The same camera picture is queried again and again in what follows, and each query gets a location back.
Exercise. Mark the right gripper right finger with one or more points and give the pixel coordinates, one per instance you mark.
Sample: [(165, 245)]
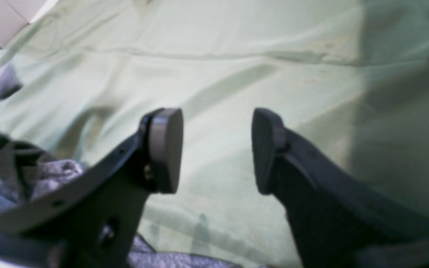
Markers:
[(336, 222)]

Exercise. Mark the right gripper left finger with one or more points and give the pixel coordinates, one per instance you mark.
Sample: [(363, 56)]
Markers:
[(91, 222)]

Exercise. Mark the green table cloth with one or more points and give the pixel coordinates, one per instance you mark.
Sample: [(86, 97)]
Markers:
[(351, 76)]

